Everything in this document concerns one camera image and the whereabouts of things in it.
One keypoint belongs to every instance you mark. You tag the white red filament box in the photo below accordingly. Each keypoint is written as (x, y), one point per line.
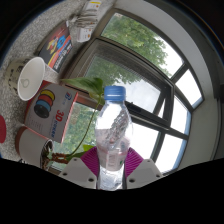
(50, 111)

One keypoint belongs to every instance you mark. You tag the flat round red coaster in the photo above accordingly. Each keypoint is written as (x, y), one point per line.
(2, 129)

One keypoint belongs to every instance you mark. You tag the potted plant in white pot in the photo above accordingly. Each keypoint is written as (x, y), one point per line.
(30, 145)

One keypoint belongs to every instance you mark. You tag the white paper cup black print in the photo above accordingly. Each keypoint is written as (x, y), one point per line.
(31, 78)

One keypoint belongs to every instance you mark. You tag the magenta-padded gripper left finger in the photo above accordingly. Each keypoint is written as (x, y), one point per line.
(78, 171)

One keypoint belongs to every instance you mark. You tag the clear blue-capped water bottle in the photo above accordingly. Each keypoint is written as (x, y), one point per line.
(113, 133)

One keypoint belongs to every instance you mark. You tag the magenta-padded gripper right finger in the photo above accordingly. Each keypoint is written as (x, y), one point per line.
(143, 171)

